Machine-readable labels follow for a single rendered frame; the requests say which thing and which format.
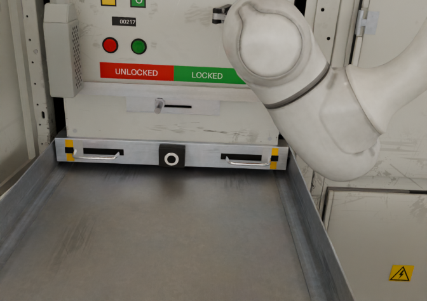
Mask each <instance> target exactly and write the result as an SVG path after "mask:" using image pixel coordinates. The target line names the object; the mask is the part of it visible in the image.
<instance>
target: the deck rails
mask: <svg viewBox="0 0 427 301"><path fill-rule="evenodd" d="M288 154H289V158H287V166H286V170H273V174H274V178H275V180H276V184H277V187H278V191H279V193H280V197H281V201H282V204H283V208H284V210H285V214H286V217H287V221H288V225H289V227H290V231H291V235H292V238H293V241H294V245H295V248H296V252H297V255H298V258H299V262H300V265H301V269H302V273H303V275H304V279H305V282H306V286H307V288H308V292H309V296H310V299H311V301H356V298H355V296H354V294H353V291H352V289H351V287H350V285H349V282H348V280H347V277H346V275H345V273H344V271H343V268H342V266H341V263H340V261H339V259H338V257H337V254H336V251H335V249H334V247H333V245H332V242H331V240H330V238H329V235H328V233H327V231H326V228H325V226H324V224H323V222H322V219H321V217H320V214H319V212H318V210H317V208H316V205H315V202H314V201H313V198H312V196H311V193H310V191H309V189H308V186H307V184H306V182H305V179H304V177H303V175H302V173H301V170H300V168H299V165H298V164H297V161H296V159H295V156H294V153H293V152H292V149H291V147H290V146H289V144H288ZM73 163H74V162H68V161H57V154H56V147H55V139H54V140H53V141H52V142H51V143H50V145H49V146H47V148H46V149H45V150H44V151H43V152H42V153H41V155H40V156H39V157H38V158H37V159H36V160H35V161H34V162H33V164H32V165H31V166H30V167H29V168H28V169H27V171H26V172H25V173H24V174H23V175H22V176H21V177H20V178H19V179H18V181H17V182H16V183H15V184H14V186H13V187H12V188H11V189H10V190H9V191H8V192H7V193H6V194H5V196H4V197H3V198H2V199H1V200H0V272H1V270H2V268H3V267H4V265H5V264H6V262H7V261H8V259H9V258H10V257H11V255H12V253H13V252H14V251H15V249H16V248H17V246H18V245H19V243H20V242H21V240H22V239H23V237H24V236H25V234H26V233H27V231H28V230H29V228H30V227H31V225H32V224H33V223H34V221H35V219H36V218H37V216H38V215H39V214H40V212H41V210H42V209H43V208H44V206H45V204H46V203H47V202H48V200H49V199H50V198H51V196H52V194H53V193H54V192H55V190H56V188H57V187H58V185H59V184H60V182H61V181H62V180H63V178H64V177H65V175H66V174H67V172H68V171H69V169H70V168H71V166H72V165H73Z"/></svg>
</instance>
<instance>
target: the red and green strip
mask: <svg viewBox="0 0 427 301"><path fill-rule="evenodd" d="M100 78H113V79H141V80H155V81H183V82H198V83H226V84H246V83H245V82H244V81H243V80H242V79H241V78H240V77H239V76H238V75H237V73H236V71H235V70H234V68H221V67H194V66H179V65H153V64H126V63H111V62H100Z"/></svg>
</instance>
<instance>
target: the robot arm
mask: <svg viewBox="0 0 427 301"><path fill-rule="evenodd" d="M212 18H213V19H212V23H213V24H218V23H223V28H222V43H223V47H224V51H225V53H226V56H227V59H228V60H229V62H230V64H231V65H232V66H233V68H234V70H235V71H236V73H237V75H238V76H239V77H240V78H241V79H242V80H243V81H244V82H245V83H246V84H247V85H248V86H249V87H250V88H251V90H252V91H253V92H254V93H255V94H256V95H257V97H258V98H259V100H260V101H261V102H262V103H263V105H264V106H265V108H266V109H267V110H268V112H269V114H270V116H271V118H272V120H273V122H274V124H275V126H276V127H277V128H278V130H279V132H280V133H281V135H282V136H283V138H284V139H285V140H286V141H287V143H288V144H289V146H291V148H292V149H293V150H294V151H295V152H296V154H297V155H298V156H299V157H300V158H301V159H302V160H303V161H304V162H305V163H306V164H307V165H308V166H309V167H310V168H311V169H313V170H314V171H315V172H317V173H318V174H320V175H321V176H323V177H325V178H327V179H329V180H332V181H336V182H349V181H353V180H357V179H359V178H361V177H363V176H364V175H366V174H367V173H368V172H369V171H370V170H371V169H373V167H374V166H375V164H376V162H377V159H378V156H379V151H380V146H381V145H380V141H379V139H378V137H379V136H380V135H382V134H383V133H386V130H387V127H388V123H389V121H390V119H391V118H392V116H393V115H394V114H395V113H396V112H397V111H398V110H399V109H401V108H402V107H403V106H405V105H407V104H408V103H409V102H411V101H413V99H415V98H417V97H418V96H419V95H420V94H422V93H423V92H425V91H426V90H427V17H426V19H425V21H424V23H423V24H422V26H421V28H420V30H419V32H418V33H417V34H416V36H415V38H414V39H413V40H412V42H411V43H410V44H409V45H408V47H406V49H404V50H403V51H402V52H401V54H399V55H398V56H397V57H395V58H394V59H392V60H390V61H389V62H387V63H385V64H382V65H380V66H377V67H373V68H361V67H356V66H354V65H351V64H349V65H347V66H345V67H331V66H330V64H329V63H328V62H327V59H326V58H325V56H324V55H323V53H322V51H321V49H320V47H319V45H318V43H317V42H316V39H315V37H314V35H313V31H312V29H311V26H310V25H309V24H308V23H307V21H306V19H305V18H304V16H303V15H302V13H301V12H300V11H299V10H298V9H297V8H296V7H295V6H294V5H293V4H292V3H291V2H290V1H288V0H237V1H235V2H234V3H233V5H231V4H227V5H224V6H221V7H220V8H213V13H212Z"/></svg>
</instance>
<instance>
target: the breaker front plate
mask: <svg viewBox="0 0 427 301"><path fill-rule="evenodd" d="M235 1H237V0H146V8H131V7H130V0H116V6H101V2H100V0H69V2H70V3H73V4H74V5H75V9H76V13H77V16H78V20H79V35H80V45H81V62H82V71H83V81H89V82H104V83H132V84H160V85H175V86H203V87H218V88H246V89H251V88H250V87H249V86H248V85H247V84H226V83H198V82H183V81H155V80H141V79H113V78H100V62H111V63H126V64H153V65H179V66H194V67H221V68H233V66H232V65H231V64H230V62H229V60H228V59H227V56H226V53H225V51H224V47H223V43H222V28H223V23H218V24H213V23H212V19H213V18H212V13H213V8H220V7H221V6H224V5H227V4H231V5H233V3H234V2H235ZM288 1H290V2H291V3H292V4H293V0H288ZM112 17H132V18H136V27H132V26H119V25H112ZM107 37H113V38H115V39H116V40H117V42H118V45H119V46H118V50H117V51H116V52H114V53H108V52H106V51H105V50H104V49H103V47H102V42H103V40H104V39H105V38H107ZM136 38H140V39H143V40H144V41H145V42H146V45H147V49H146V51H145V53H143V54H141V55H138V54H135V53H134V52H133V51H132V49H131V43H132V41H133V40H134V39H136ZM157 99H161V98H152V97H123V96H108V95H80V94H77V95H76V96H75V97H74V98H65V109H66V117H67V130H68V137H96V138H127V139H143V140H173V141H190V142H220V143H236V144H267V145H276V141H277V134H278V128H277V127H276V126H275V124H274V122H273V120H272V118H271V116H270V114H269V112H268V110H267V109H266V108H265V106H264V105H263V103H262V102H239V101H224V100H195V99H180V98H163V99H162V100H181V101H192V108H183V107H163V108H162V109H161V112H160V113H159V114H156V113H155V112H154V109H155V100H157Z"/></svg>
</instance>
